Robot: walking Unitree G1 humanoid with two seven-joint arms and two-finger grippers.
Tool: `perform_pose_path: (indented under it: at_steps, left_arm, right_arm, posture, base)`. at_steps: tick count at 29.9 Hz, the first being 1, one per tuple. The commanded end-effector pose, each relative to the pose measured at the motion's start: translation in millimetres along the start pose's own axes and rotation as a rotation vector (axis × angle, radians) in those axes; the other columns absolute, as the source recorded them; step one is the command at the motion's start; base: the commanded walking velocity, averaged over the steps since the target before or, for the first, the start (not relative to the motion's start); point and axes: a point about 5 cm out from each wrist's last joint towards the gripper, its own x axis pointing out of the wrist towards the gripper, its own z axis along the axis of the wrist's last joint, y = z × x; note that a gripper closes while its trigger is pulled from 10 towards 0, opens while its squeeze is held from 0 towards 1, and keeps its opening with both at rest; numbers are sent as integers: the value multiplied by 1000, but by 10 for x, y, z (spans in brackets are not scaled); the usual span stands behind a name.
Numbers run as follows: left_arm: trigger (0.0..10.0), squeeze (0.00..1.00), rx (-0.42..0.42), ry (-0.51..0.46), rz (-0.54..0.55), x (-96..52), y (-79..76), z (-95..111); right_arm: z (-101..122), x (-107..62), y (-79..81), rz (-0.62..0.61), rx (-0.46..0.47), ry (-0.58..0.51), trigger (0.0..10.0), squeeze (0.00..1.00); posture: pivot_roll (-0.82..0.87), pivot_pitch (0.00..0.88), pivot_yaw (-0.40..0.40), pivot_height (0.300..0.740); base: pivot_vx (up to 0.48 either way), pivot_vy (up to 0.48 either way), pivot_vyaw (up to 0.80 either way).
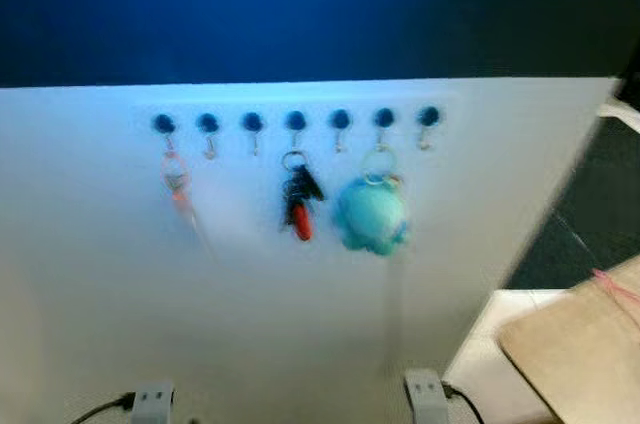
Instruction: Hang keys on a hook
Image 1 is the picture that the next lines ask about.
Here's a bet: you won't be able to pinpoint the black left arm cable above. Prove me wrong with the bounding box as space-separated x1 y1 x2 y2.
68 394 136 424

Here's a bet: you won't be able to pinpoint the blue knob metal hook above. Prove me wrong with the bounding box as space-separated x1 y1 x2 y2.
372 107 397 152
196 112 221 160
328 109 353 154
416 105 443 151
284 110 309 155
241 111 266 157
152 112 178 157

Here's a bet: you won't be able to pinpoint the light wooden table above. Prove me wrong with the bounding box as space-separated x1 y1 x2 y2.
498 256 640 424

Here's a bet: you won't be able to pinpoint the dark grey rug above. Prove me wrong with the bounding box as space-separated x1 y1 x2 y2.
505 119 640 290

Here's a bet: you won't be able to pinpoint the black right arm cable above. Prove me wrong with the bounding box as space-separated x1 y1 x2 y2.
443 384 486 424

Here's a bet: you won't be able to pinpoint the pink key bunch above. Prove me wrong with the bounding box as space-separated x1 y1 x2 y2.
160 151 216 260

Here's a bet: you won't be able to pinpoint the white hook board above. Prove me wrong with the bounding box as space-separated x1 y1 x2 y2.
0 77 623 424

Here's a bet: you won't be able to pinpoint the white low table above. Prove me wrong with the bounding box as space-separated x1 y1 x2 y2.
598 99 640 130

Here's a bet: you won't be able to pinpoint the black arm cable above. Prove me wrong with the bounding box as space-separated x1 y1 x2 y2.
443 384 486 424
68 394 136 424

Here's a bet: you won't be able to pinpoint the black and red keys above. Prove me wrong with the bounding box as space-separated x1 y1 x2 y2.
280 150 326 242

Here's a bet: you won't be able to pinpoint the blue plush keychain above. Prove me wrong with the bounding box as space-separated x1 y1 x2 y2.
333 147 411 257

